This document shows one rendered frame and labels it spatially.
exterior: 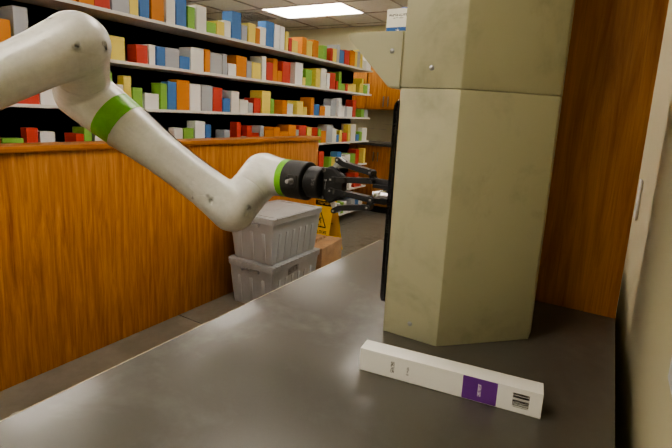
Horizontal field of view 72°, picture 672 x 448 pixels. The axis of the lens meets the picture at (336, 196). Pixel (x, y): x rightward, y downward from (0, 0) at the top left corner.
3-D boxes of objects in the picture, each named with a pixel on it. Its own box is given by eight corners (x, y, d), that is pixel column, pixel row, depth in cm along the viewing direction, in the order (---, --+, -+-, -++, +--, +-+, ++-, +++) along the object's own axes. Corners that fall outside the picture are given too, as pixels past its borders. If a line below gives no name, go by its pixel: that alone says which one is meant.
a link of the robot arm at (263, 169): (251, 142, 119) (265, 175, 126) (222, 172, 111) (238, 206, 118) (296, 147, 112) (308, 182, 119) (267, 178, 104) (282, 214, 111)
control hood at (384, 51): (453, 97, 111) (457, 54, 109) (400, 87, 83) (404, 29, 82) (408, 96, 117) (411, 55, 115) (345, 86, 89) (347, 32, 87)
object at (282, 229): (322, 248, 356) (324, 206, 350) (272, 268, 304) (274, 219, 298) (278, 238, 376) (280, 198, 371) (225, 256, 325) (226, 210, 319)
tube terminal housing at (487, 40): (540, 308, 107) (590, -51, 93) (514, 371, 79) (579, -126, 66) (435, 283, 119) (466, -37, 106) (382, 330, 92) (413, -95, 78)
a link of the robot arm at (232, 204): (146, 98, 106) (142, 126, 115) (108, 125, 99) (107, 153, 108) (272, 195, 108) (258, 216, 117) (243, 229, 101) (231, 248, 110)
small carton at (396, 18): (417, 43, 96) (419, 12, 95) (408, 39, 91) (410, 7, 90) (395, 44, 98) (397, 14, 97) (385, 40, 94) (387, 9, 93)
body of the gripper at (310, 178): (300, 200, 107) (335, 206, 102) (303, 163, 106) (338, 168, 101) (318, 197, 113) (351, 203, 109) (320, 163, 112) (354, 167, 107)
